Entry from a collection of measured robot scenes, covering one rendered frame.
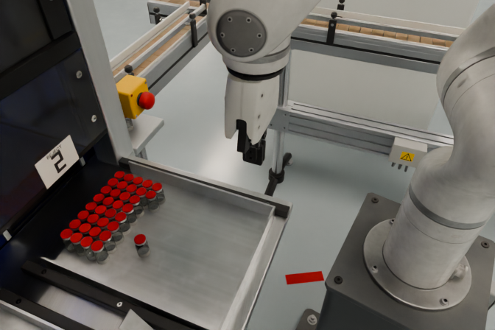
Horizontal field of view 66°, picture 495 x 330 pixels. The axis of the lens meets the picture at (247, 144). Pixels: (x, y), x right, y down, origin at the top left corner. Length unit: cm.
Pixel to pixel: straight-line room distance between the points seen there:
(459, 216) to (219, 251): 40
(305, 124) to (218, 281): 103
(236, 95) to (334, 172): 170
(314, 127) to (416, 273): 99
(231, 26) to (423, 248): 48
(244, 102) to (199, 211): 37
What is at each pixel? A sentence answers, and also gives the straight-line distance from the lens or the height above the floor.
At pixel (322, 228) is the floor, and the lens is 189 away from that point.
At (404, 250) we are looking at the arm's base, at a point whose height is 94.
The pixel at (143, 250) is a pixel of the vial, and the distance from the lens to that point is 73.
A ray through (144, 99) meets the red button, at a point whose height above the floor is 101.
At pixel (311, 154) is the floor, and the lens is 223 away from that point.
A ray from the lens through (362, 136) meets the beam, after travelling 160.
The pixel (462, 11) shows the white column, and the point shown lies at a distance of 198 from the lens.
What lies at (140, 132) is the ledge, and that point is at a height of 88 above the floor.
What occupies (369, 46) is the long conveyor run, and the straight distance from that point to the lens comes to 137.
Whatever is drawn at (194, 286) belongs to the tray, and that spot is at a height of 88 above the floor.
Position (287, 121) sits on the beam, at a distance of 164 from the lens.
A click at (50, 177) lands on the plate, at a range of 77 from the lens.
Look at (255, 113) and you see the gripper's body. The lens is 48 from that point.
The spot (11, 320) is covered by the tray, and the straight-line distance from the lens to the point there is 77.
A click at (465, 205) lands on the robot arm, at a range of 60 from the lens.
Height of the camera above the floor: 150
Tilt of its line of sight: 42 degrees down
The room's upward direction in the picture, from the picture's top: straight up
